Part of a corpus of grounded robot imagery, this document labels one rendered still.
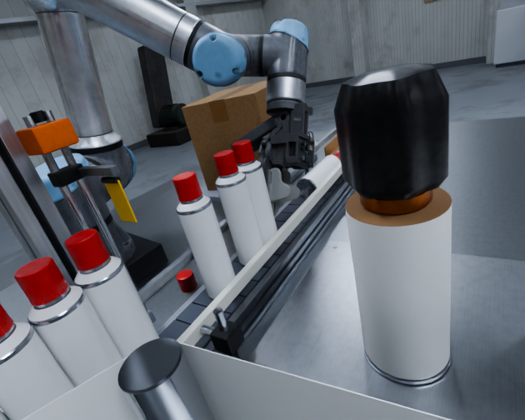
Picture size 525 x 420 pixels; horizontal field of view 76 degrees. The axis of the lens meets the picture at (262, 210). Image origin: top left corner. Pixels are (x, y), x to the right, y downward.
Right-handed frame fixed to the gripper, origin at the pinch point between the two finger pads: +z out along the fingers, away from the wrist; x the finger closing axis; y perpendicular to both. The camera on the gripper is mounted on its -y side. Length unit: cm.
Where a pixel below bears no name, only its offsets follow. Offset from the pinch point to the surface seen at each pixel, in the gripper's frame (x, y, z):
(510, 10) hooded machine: 625, 54, -354
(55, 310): -40.2, 2.6, 10.5
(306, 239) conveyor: 5.5, 5.6, 5.5
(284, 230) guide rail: -2.0, 4.7, 3.6
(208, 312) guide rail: -21.3, 4.5, 14.5
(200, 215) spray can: -21.6, 2.3, 1.4
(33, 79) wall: 192, -595, -192
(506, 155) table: 52, 39, -18
